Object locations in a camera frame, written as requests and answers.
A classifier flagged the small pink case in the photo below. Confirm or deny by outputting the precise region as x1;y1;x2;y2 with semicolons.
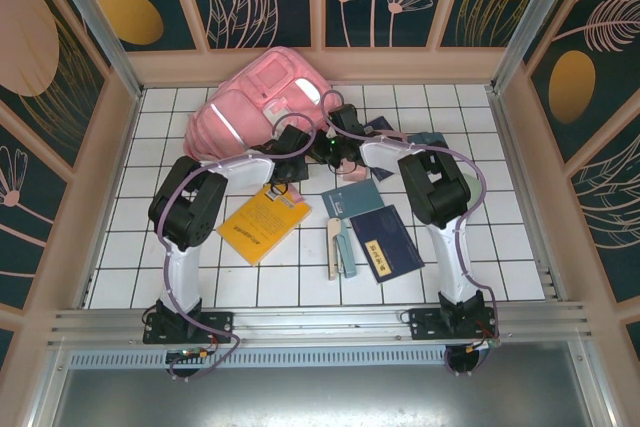
335;159;372;183

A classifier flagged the navy book with barcode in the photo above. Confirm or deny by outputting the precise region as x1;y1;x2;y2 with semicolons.
363;115;401;183

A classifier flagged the teal notebook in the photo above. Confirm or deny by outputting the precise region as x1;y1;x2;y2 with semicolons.
320;177;386;221

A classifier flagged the pink backpack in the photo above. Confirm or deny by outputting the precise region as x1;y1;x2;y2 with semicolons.
182;45;331;161

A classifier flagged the beige and teal stapler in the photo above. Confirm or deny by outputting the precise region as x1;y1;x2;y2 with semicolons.
326;216;360;282

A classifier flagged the navy book with yellow label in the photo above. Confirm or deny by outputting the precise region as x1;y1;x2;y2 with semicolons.
348;204;425;287

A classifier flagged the grey metal sheet panel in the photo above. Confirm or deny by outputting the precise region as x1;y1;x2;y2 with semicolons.
29;339;621;427

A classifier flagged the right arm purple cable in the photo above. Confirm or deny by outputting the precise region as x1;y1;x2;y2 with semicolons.
322;90;502;378

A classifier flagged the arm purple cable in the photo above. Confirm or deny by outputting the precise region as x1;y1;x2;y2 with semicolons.
154;114;316;383
322;90;502;378

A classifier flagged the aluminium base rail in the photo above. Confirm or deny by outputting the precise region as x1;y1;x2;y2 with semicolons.
47;302;594;348

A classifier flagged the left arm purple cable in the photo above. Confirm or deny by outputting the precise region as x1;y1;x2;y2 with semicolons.
154;114;316;383

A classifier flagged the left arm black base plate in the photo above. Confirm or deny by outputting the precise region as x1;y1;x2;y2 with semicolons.
143;310;235;344

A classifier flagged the perforated metal cable tray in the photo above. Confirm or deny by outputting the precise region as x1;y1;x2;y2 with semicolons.
67;350;586;369

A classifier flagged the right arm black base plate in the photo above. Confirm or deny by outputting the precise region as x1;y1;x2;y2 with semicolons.
408;306;501;341

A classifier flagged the aluminium side rail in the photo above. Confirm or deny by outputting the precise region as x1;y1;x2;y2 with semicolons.
487;86;569;303

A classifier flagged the aluminium frame post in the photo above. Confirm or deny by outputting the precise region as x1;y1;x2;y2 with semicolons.
39;0;146;101
491;0;599;93

